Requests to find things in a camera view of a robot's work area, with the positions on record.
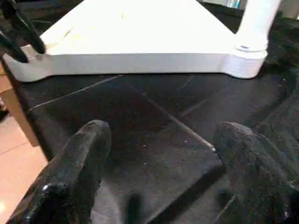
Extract white plastic table leg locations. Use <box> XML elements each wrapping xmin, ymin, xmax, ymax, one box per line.
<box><xmin>235</xmin><ymin>0</ymin><xmax>284</xmax><ymax>52</ymax></box>

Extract white plastic table top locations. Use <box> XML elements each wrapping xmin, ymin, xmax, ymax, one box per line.
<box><xmin>2</xmin><ymin>0</ymin><xmax>268</xmax><ymax>84</ymax></box>

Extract black work mat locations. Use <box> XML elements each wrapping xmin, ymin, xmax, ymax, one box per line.
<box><xmin>0</xmin><ymin>0</ymin><xmax>299</xmax><ymax>224</ymax></box>

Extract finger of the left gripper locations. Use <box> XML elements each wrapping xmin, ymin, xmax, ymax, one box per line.
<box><xmin>0</xmin><ymin>0</ymin><xmax>46</xmax><ymax>55</ymax></box>
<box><xmin>0</xmin><ymin>35</ymin><xmax>28</xmax><ymax>63</ymax></box>

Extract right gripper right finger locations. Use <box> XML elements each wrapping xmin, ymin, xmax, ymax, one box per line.
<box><xmin>213</xmin><ymin>121</ymin><xmax>299</xmax><ymax>224</ymax></box>

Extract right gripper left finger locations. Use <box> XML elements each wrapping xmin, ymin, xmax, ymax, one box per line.
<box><xmin>7</xmin><ymin>119</ymin><xmax>113</xmax><ymax>224</ymax></box>

